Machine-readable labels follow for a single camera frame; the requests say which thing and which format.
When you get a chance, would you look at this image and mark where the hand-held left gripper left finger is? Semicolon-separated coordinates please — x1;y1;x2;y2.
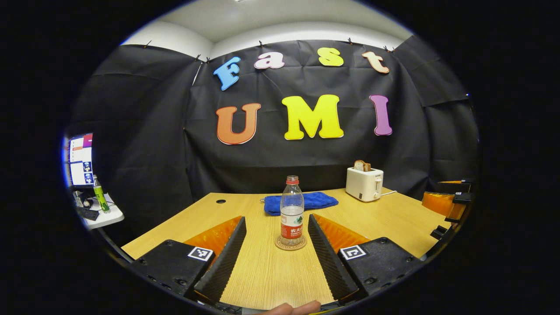
131;216;247;305

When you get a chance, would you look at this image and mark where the green drink bottle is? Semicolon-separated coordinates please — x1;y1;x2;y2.
93;175;110;214

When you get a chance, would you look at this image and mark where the clear plastic water bottle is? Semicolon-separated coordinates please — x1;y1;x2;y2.
280;175;305;246

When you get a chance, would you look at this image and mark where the computer monitor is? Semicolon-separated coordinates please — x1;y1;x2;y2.
66;133;95;189

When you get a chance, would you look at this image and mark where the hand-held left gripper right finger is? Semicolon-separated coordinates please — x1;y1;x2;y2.
308;213;423;302

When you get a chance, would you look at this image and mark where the white side table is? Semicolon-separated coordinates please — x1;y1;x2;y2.
79;194;125;231

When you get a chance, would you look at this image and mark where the round wooden coaster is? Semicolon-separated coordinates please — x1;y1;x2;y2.
275;235;307;251

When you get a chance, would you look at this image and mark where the blue folded towel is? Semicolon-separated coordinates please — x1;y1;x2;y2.
263;192;339;217

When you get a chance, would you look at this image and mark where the white toaster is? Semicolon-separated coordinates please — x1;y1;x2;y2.
345;167;384;203

